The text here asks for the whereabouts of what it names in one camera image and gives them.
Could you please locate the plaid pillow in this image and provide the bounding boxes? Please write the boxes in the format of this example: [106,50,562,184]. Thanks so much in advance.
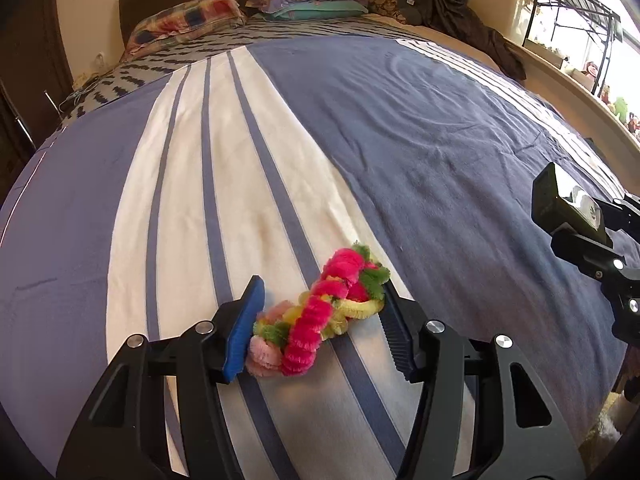
[124,0,249,57]

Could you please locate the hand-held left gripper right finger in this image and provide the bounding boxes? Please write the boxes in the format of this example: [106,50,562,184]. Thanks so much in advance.
[377,280,586,480]

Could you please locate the white storage box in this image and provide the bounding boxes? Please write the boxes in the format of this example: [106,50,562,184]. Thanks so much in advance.
[471,0,544,47]

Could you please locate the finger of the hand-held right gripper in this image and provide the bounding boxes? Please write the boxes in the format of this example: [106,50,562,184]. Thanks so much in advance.
[550,231,640,285]
[595,193,640,234]

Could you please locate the blue white striped blanket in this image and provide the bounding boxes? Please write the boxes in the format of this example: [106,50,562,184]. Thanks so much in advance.
[0,37,640,480]

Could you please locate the pink green pipe cleaner bundle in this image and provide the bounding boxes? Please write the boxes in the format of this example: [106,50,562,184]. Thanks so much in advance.
[245,242,392,379]

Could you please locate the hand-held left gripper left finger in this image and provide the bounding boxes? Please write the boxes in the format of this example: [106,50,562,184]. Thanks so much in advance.
[56,275,266,480]

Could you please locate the black cardboard box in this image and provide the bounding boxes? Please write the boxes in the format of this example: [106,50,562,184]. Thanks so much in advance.
[531,162,617,249]

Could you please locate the beige fluffy rug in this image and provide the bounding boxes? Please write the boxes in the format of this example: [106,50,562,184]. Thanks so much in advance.
[579,391,634,457]

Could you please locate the teal pillow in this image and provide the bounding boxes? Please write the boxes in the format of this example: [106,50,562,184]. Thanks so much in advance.
[261,0,370,22]

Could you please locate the black metal rack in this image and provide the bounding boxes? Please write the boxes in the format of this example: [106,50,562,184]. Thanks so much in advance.
[520,0,624,97]

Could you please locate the dark wooden wardrobe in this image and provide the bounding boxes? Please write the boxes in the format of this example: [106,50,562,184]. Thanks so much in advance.
[0,0,77,203]

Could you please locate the brown curtain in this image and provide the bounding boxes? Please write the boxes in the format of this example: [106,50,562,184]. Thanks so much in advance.
[421,0,527,82]

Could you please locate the grey black patterned bedsheet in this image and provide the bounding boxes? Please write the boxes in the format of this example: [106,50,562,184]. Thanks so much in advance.
[59,14,417,122]

